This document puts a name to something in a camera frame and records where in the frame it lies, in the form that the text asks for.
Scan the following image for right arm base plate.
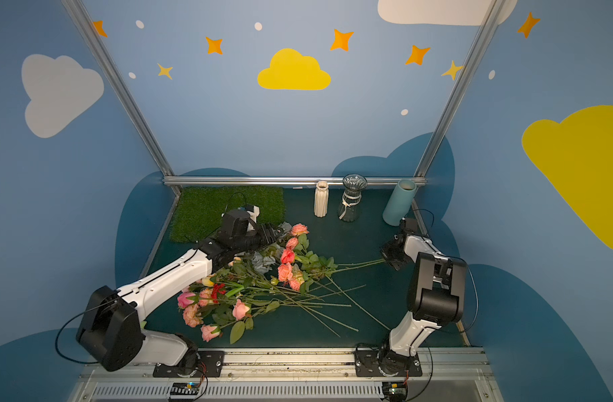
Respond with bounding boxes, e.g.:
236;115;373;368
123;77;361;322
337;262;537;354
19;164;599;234
353;348;423;378

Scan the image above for teal cylinder vase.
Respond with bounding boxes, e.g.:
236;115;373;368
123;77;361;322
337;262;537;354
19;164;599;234
382;179;418;226

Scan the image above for blue grey fabric flowers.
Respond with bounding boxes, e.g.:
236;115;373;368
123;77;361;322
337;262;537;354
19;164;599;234
251;222;292;275

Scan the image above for pink flower bouquet pile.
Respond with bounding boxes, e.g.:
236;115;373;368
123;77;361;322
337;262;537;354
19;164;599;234
177;255;360;345

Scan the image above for clear glass vase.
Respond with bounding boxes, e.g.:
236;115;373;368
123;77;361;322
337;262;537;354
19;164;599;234
338;174;368;222

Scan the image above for horizontal aluminium frame bar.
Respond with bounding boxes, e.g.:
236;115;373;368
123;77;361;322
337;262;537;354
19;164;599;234
162;176;427;188

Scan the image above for pink rose spray stem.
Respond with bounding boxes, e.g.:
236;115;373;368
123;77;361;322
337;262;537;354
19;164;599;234
277;254;385;292

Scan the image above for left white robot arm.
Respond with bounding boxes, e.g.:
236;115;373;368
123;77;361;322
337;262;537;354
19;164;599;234
75;224;282;372

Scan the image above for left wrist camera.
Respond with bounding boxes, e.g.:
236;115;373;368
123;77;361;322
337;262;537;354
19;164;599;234
239;204;261;230

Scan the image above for coral pink rose stem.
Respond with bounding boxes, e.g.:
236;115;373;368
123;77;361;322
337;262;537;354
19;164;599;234
281;224;387;328

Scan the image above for white ribbed ceramic vase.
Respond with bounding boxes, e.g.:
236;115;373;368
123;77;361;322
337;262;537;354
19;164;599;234
313;180;329;218

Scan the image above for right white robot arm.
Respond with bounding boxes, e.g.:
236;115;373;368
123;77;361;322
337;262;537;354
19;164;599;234
377;233;468;377

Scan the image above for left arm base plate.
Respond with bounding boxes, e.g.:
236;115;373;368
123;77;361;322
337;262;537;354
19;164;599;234
152;350;225;379

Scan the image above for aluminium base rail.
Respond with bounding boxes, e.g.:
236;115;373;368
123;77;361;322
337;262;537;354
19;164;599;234
69;347;503;401

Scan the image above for green artificial grass mat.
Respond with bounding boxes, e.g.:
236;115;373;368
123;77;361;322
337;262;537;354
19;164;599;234
169;186;286;243

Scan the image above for red flower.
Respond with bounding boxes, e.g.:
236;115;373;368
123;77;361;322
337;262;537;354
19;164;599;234
211;283;225;305

